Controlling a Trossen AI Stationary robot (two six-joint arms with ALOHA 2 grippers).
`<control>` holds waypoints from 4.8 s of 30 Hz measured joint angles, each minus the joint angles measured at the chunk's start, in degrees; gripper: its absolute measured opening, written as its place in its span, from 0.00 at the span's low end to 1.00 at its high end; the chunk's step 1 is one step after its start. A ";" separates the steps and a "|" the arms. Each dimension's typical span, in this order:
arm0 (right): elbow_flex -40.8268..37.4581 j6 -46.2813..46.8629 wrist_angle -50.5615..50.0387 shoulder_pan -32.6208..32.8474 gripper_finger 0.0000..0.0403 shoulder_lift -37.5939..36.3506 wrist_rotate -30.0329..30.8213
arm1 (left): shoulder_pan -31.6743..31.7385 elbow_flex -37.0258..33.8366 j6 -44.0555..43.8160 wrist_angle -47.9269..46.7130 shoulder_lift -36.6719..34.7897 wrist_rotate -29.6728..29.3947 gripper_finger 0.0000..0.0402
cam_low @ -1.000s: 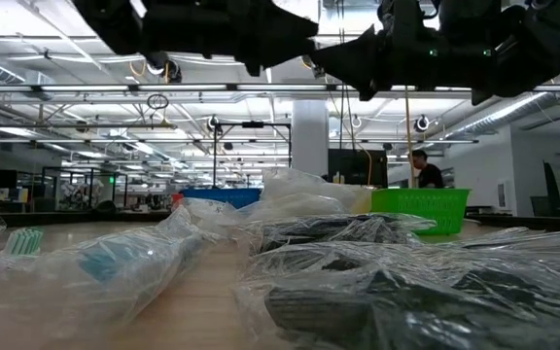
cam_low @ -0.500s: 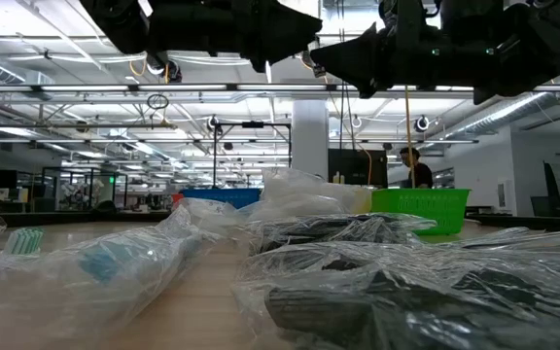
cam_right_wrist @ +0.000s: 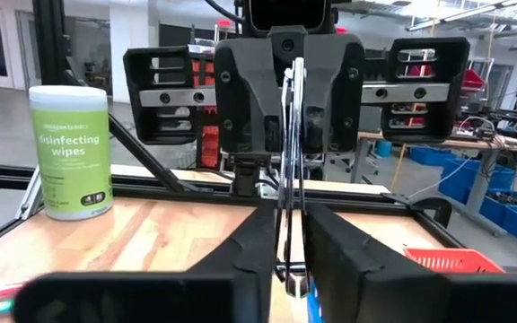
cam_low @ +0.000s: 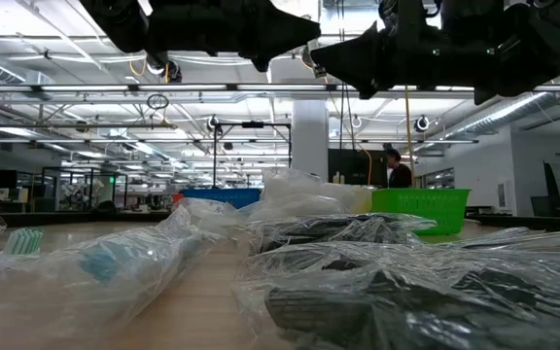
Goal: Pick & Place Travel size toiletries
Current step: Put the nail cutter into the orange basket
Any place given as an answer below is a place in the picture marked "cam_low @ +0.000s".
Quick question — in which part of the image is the blue plastic basket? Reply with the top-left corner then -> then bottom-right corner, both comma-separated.
181,188 -> 262,210

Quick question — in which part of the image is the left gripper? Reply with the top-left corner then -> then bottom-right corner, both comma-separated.
144,0 -> 321,73

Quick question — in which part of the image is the yellow hanging cable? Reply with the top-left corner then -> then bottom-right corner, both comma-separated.
402,86 -> 416,189

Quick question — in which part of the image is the black metal rig frame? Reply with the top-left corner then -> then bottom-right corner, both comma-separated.
211,121 -> 294,190

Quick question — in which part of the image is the white building column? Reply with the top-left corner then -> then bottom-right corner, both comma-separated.
292,99 -> 330,182

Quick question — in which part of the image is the person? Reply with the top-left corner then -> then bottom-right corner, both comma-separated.
384,148 -> 414,190

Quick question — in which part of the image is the green plastic basket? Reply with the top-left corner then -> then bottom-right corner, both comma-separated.
370,188 -> 472,237

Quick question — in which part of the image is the black wall screen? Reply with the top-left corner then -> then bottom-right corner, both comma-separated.
328,148 -> 389,189

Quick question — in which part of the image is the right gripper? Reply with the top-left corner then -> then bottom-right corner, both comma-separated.
311,0 -> 510,101

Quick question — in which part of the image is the blue toothbrush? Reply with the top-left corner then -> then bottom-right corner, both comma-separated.
0,206 -> 224,341

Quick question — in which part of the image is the teal toothbrush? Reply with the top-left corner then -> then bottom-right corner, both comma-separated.
0,227 -> 46,289

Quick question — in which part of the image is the yellow plastic basket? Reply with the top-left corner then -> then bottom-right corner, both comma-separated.
352,187 -> 373,215

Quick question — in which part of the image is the black sponge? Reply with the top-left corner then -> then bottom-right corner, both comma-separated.
230,237 -> 560,350
245,212 -> 438,257

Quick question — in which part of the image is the black hanging cable coil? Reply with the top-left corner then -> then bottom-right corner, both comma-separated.
146,92 -> 170,111

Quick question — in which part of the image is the black framed glass enclosure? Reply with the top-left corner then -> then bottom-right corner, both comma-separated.
41,166 -> 128,213

